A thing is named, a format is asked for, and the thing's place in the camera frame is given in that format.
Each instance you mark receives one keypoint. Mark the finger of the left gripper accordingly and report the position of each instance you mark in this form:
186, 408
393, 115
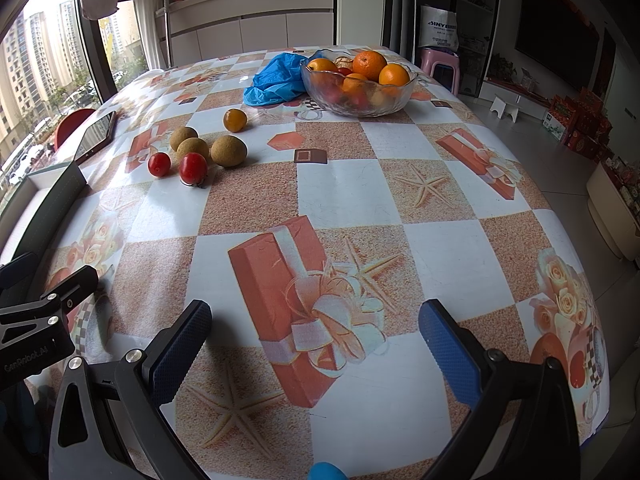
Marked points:
74, 289
16, 278

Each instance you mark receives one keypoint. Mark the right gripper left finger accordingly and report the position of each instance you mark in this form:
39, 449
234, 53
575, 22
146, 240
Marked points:
173, 350

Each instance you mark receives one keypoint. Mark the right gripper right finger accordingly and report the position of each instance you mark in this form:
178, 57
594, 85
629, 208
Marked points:
445, 339

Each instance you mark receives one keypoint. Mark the red cherry tomato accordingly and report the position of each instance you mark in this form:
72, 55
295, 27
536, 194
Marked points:
193, 169
159, 164

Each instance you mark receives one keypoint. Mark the brown kiwi fruit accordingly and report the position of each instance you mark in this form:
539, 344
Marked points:
191, 146
181, 134
228, 151

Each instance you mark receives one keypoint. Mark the white shallow box tray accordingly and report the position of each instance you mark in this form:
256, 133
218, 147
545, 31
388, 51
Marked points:
37, 208

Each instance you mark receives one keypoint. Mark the red-cased smartphone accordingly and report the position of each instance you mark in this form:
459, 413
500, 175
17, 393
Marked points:
96, 137

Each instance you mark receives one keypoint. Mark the red plastic chair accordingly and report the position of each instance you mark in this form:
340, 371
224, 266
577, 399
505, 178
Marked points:
69, 124

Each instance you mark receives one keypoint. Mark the checkered fruit-print tablecloth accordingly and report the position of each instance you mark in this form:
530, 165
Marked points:
315, 256

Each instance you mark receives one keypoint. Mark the glass fruit bowl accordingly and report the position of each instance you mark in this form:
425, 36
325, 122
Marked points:
325, 88

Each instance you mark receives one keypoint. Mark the orange in bowl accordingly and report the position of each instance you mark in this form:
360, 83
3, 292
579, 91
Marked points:
355, 85
368, 63
322, 65
393, 74

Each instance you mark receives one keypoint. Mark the blue crumpled plastic bag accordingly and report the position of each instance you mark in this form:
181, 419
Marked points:
280, 81

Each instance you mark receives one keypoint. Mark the pink plastic stool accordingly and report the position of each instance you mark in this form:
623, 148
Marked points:
442, 65

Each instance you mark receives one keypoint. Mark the white sideboard cabinet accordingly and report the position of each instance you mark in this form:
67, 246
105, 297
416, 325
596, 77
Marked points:
198, 30

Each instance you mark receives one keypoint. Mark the walnut in bowl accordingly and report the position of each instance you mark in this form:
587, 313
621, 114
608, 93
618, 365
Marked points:
343, 62

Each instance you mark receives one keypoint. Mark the white printed bag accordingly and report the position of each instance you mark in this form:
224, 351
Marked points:
438, 29

